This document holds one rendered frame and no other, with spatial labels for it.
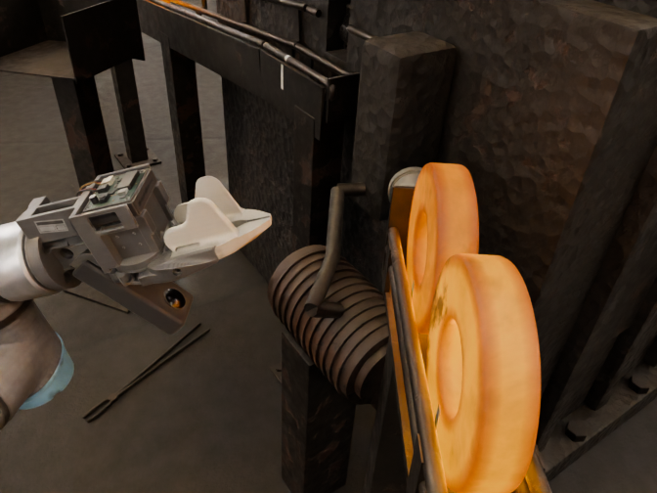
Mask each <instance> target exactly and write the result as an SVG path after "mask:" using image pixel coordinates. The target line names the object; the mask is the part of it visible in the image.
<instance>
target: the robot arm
mask: <svg viewBox="0 0 657 493"><path fill-rule="evenodd" d="M90 184H91V185H90ZM87 185H90V186H87ZM85 186H87V187H86V189H83V190H82V188H83V187H85ZM96 187H98V189H96ZM82 192H83V193H82ZM93 192H95V194H93ZM79 193H80V194H81V196H79V195H78V194H79ZM169 199H170V198H169V196H168V194H167V192H166V190H165V188H164V187H163V185H162V183H161V181H157V179H156V177H155V175H154V173H153V170H152V169H151V167H150V165H149V164H148V163H146V164H142V165H138V166H134V167H130V168H126V169H121V170H117V171H114V172H110V173H106V174H102V175H98V176H97V178H96V179H95V180H94V181H91V182H88V183H85V184H83V185H82V186H81V187H80V189H79V191H78V192H77V193H76V197H75V198H71V199H66V200H62V201H58V202H50V201H49V199H48V198H47V196H45V197H41V198H37V199H33V200H32V202H31V203H30V204H29V206H28V209H27V211H25V212H24V213H23V214H22V215H21V216H20V217H19V218H18V219H17V220H16V221H15V222H11V223H7V224H3V225H0V431H1V429H2V428H3V427H4V426H5V425H6V424H7V423H8V422H9V420H10V419H11V418H12V417H13V415H14V414H15V413H16V412H17V410H18V409H20V410H27V409H32V408H36V407H39V406H41V405H43V404H45V403H47V402H49V401H50V400H52V399H53V398H54V395H55V394H56V393H58V392H61V391H63V390H64V389H65V388H66V386H67V385H68V384H69V382H70V380H71V378H72V376H73V372H74V365H73V362H72V360H71V358H70V356H69V355H68V353H67V351H66V349H65V346H64V342H63V340H62V338H61V337H60V336H59V335H58V334H57V333H56V332H55V331H54V330H53V328H52V327H51V325H50V324H49V322H48V321H47V319H46V318H45V316H44V315H43V313H42V312H41V311H40V309H39V308H38V306H37V305H36V303H35V302H34V300H33V299H34V298H38V297H43V296H48V295H52V294H56V293H59V292H61V291H63V290H68V289H73V288H75V287H77V286H79V285H80V284H81V283H82V282H83V283H85V284H86V285H88V286H90V287H91V288H93V289H95V290H96V291H99V292H100V293H102V294H103V295H105V296H107V297H108V298H110V299H112V300H113V301H115V302H116V303H118V304H120V305H121V306H123V307H125V308H126V309H128V310H130V311H131V312H133V313H134V314H136V315H138V316H139V317H141V318H143V319H144V320H146V321H148V322H149V323H151V324H152V325H154V326H156V327H157V328H159V329H161V330H162V331H164V332H166V333H167V334H169V335H174V334H175V333H177V332H178V331H179V330H180V329H181V328H182V327H183V326H184V325H185V323H186V320H187V317H188V314H189V311H190V308H191V305H192V303H193V300H194V297H193V295H192V294H191V293H189V292H188V291H186V290H184V289H183V288H181V287H180V286H178V285H177V284H175V283H174V282H172V281H176V280H179V279H182V278H185V277H188V276H190V275H192V274H194V273H196V272H198V271H200V270H202V269H205V268H207V267H209V266H211V265H213V264H216V263H218V261H219V259H222V258H224V257H226V256H228V255H230V254H232V253H234V252H236V251H237V250H239V249H240V248H242V247H244V246H245V245H247V244H248V243H250V242H251V241H253V240H254V239H256V238H257V237H258V236H259V235H260V234H262V233H263V232H264V231H265V230H266V229H267V228H269V227H270V226H271V224H272V216H271V213H267V212H264V211H260V210H255V209H244V208H241V207H240V206H239V205H238V204H237V202H236V201H235V200H234V199H233V197H232V196H231V195H230V193H229V192H228V191H227V190H226V188H225V187H224V186H223V185H222V183H221V182H220V181H219V180H218V179H217V178H215V177H212V176H204V177H201V178H199V179H197V182H196V194H195V198H194V199H193V200H190V201H189V202H185V203H181V204H179V205H178V206H177V207H176V208H175V210H174V214H172V212H171V210H170V208H169V207H168V205H167V203H168V201H169Z"/></svg>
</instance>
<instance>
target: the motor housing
mask: <svg viewBox="0 0 657 493"><path fill-rule="evenodd" d="M325 256H326V246H322V245H312V246H306V247H303V248H301V249H299V250H297V251H295V252H293V253H292V254H290V255H289V256H287V257H286V258H285V259H284V260H283V261H282V262H281V263H280V265H279V266H278V267H277V269H276V271H275V272H274V274H273V276H272V278H271V280H270V283H269V286H268V299H269V302H270V304H271V308H272V310H273V312H274V314H275V315H276V316H277V317H278V318H279V320H280V321H281V322H282V324H284V325H285V327H286V330H284V331H282V479H283V481H284V482H285V484H286V486H287V488H288V489H289V491H290V492H291V493H332V492H334V491H335V490H337V489H338V488H340V487H342V486H343V485H345V484H346V479H347V472H348V464H349V457H350V449H351V442H352V434H353V426H354V420H355V412H356V405H365V404H377V402H378V396H379V391H380V385H381V379H382V374H383V368H384V362H385V356H386V350H387V344H388V339H389V332H388V324H387V315H386V307H385V299H384V298H383V293H381V292H380V291H379V290H378V289H377V288H376V287H375V286H374V285H373V284H372V283H370V281H369V280H368V279H367V278H365V277H364V276H363V275H362V274H361V273H360V272H359V271H358V270H357V269H356V268H355V267H354V266H353V265H351V264H350V263H349V262H348V261H347V260H346V259H345V258H344V257H343V256H342V255H341V254H340V259H339V262H338V265H337V267H336V270H335V272H334V275H333V278H332V280H331V283H330V285H329V288H328V292H327V295H326V297H325V300H324V301H330V302H339V303H342V305H343V307H344V312H343V315H342V316H341V317H340V318H312V317H310V316H308V314H307V312H306V311H305V309H304V305H305V303H306V300H307V298H308V295H309V293H310V291H311V288H312V287H313V284H314V282H315V280H316V277H317V275H318V272H319V270H320V268H321V265H322V263H323V260H324V258H325Z"/></svg>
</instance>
